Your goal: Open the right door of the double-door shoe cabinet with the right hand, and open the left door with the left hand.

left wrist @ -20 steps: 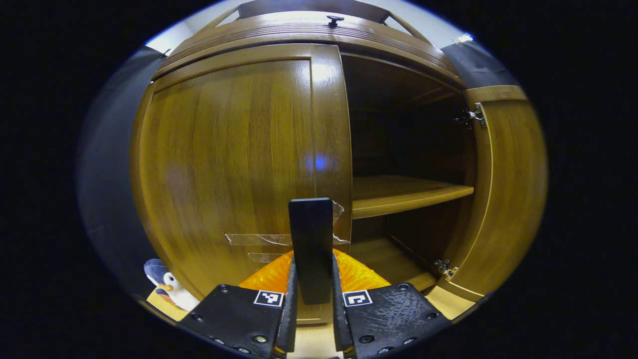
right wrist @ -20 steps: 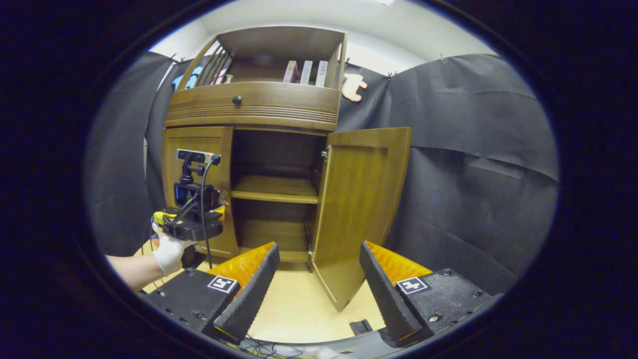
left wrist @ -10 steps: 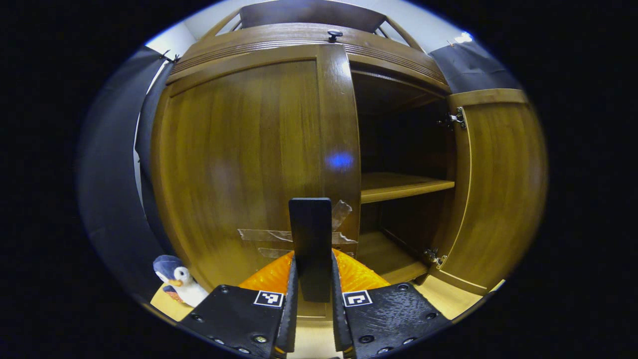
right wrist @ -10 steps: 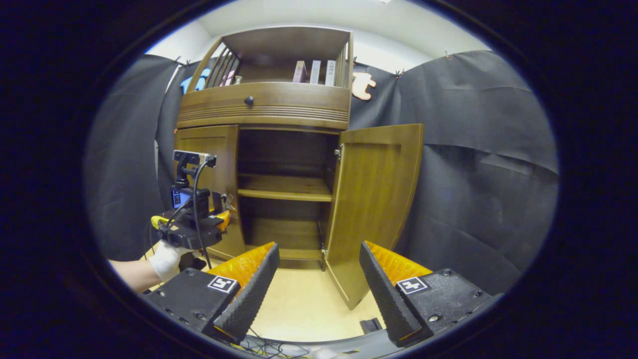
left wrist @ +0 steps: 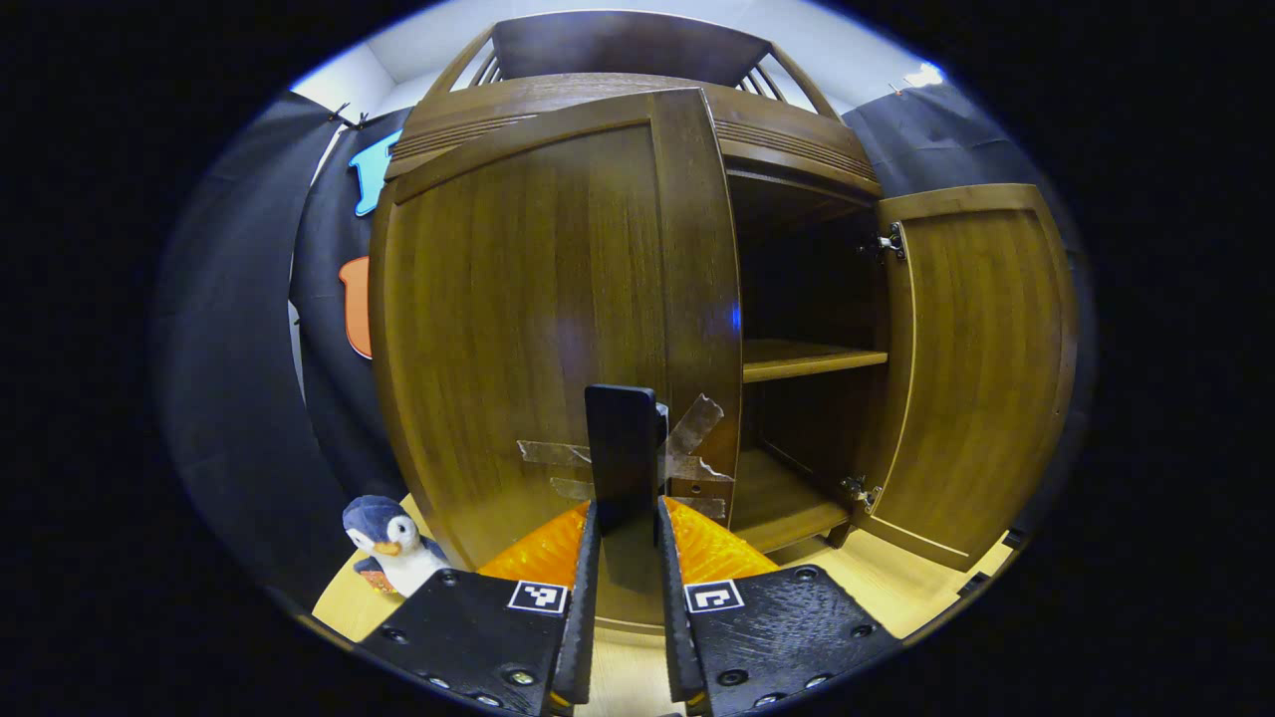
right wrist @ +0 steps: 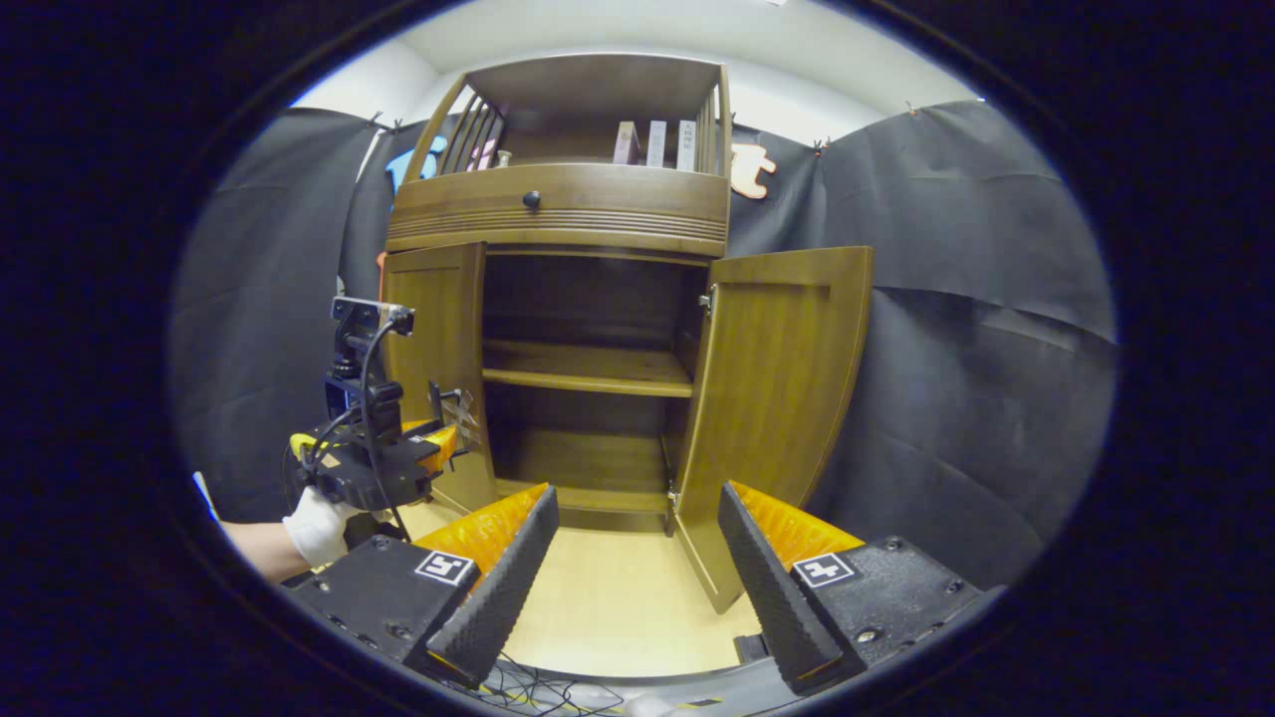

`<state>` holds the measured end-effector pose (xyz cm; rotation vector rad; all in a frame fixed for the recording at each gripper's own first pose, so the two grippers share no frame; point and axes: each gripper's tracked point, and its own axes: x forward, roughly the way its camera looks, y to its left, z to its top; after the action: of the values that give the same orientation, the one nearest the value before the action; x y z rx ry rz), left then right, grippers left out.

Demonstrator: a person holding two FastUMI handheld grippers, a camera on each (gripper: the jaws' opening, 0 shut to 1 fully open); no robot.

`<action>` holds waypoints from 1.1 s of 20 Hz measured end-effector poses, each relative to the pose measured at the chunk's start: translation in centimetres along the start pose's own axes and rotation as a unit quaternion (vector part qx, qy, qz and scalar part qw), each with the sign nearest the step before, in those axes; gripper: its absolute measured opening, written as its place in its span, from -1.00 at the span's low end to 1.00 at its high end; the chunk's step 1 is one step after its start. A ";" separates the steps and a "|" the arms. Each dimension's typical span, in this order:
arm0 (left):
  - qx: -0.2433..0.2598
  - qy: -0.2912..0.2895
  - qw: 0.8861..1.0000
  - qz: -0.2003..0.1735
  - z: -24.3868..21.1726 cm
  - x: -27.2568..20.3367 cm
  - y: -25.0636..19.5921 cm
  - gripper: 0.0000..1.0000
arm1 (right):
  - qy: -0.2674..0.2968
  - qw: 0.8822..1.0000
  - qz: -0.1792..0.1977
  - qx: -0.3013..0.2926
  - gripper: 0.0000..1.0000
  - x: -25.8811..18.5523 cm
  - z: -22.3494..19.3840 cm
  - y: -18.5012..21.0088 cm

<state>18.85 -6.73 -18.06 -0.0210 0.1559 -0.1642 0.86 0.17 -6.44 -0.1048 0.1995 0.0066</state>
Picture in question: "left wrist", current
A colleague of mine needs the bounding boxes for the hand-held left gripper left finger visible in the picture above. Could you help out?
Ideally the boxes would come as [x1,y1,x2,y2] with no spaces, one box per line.
[354,498,602,716]

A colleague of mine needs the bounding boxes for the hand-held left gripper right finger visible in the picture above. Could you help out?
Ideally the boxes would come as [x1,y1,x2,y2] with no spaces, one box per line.
[654,495,907,716]

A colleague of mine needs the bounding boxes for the black door handle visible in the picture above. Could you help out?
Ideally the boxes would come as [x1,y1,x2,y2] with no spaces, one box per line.
[585,384,670,534]

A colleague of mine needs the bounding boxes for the wooden shoe cabinet door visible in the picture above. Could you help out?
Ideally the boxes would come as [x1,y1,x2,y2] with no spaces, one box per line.
[852,183,1080,574]
[369,88,745,633]

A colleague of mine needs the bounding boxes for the wooden double-door shoe cabinet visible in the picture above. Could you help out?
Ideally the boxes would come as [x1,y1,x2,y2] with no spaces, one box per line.
[369,10,1080,633]

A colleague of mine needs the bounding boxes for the wooden cabinet shelf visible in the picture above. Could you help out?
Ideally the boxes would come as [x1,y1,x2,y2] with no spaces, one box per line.
[742,339,890,384]

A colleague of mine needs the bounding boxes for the clear tape strips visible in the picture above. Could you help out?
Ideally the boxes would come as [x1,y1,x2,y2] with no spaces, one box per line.
[518,393,736,521]

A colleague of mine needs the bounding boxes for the penguin plush toy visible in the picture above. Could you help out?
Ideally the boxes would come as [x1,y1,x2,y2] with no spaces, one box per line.
[342,495,451,598]

